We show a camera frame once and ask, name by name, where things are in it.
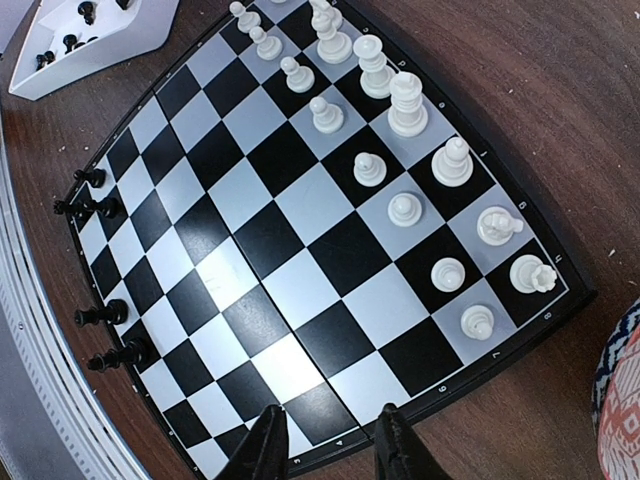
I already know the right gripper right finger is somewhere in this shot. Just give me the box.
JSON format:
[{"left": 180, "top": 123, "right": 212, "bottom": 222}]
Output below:
[{"left": 374, "top": 403, "right": 450, "bottom": 480}]

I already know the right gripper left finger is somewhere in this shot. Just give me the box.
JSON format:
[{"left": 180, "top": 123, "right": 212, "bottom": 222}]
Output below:
[{"left": 215, "top": 404, "right": 289, "bottom": 480}]

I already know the black chess piece king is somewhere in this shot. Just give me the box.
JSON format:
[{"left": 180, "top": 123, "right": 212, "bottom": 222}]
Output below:
[{"left": 87, "top": 338, "right": 149, "bottom": 373}]

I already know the black chess piece on board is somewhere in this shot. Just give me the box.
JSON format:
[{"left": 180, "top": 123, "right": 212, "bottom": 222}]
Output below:
[{"left": 74, "top": 299, "right": 129, "bottom": 327}]

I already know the black white chess board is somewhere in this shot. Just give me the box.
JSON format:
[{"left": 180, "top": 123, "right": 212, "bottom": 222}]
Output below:
[{"left": 54, "top": 1, "right": 594, "bottom": 479}]

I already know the black rook board corner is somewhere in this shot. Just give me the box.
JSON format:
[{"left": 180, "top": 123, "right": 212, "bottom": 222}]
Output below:
[{"left": 53, "top": 197, "right": 122, "bottom": 218}]

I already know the white chess pieces row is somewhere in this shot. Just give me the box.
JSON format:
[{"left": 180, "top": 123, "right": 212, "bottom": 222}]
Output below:
[{"left": 207, "top": 1, "right": 568, "bottom": 364}]

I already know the black pawn left board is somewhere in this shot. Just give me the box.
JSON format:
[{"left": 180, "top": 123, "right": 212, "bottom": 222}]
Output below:
[{"left": 73, "top": 168, "right": 106, "bottom": 188}]

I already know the black pieces pile in tray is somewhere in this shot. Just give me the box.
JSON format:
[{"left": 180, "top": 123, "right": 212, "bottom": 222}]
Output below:
[{"left": 36, "top": 1, "right": 140, "bottom": 70}]

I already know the red patterned small dish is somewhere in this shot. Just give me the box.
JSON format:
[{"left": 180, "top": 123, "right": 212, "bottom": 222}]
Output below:
[{"left": 591, "top": 302, "right": 639, "bottom": 479}]

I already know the white plastic tray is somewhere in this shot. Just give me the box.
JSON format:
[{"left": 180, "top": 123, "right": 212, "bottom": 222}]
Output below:
[{"left": 8, "top": 0, "right": 179, "bottom": 100}]

